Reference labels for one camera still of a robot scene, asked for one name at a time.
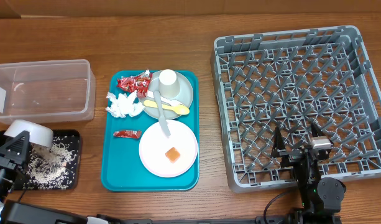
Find yellow plastic spoon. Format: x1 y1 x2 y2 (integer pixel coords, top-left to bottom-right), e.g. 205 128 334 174
143 100 190 115

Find grey plastic knife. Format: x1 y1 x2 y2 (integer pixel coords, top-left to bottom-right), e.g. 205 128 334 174
153 90 171 137

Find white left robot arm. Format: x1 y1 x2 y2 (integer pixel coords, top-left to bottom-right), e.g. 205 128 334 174
0 131 31 223

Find white paper cup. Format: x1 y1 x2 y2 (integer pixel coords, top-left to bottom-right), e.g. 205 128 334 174
158 69 180 99

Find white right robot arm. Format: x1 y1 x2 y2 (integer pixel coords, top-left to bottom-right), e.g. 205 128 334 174
271 123 346 224

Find black food waste tray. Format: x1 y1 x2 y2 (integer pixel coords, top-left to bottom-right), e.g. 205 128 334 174
0 129 83 191

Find white napkin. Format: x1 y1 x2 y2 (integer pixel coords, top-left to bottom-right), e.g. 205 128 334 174
105 90 145 118

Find clear plastic bin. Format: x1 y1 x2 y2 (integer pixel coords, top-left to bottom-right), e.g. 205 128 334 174
0 59 96 124

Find small red wrapper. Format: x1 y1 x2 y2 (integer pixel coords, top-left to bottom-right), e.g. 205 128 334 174
113 130 142 139

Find grey plate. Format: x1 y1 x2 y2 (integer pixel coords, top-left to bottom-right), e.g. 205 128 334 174
144 70 194 119

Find grey dishwasher rack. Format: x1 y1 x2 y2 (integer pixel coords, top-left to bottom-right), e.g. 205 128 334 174
211 26 381 193

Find pile of white rice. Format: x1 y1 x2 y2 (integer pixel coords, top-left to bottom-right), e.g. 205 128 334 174
24 135 79 190

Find teal plastic tray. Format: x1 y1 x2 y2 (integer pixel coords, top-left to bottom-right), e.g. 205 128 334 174
101 70 200 192

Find grey bowl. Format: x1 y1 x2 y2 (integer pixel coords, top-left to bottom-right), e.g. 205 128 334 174
4 119 53 147

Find large red snack wrapper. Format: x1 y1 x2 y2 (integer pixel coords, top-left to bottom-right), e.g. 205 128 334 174
116 69 153 98

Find pink plate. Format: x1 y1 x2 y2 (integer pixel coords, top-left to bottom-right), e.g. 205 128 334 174
139 120 199 178

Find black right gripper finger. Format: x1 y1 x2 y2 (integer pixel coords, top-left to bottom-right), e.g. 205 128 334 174
271 126 286 157
310 123 326 138

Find orange food cube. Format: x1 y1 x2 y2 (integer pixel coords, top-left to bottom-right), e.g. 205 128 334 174
165 147 181 163

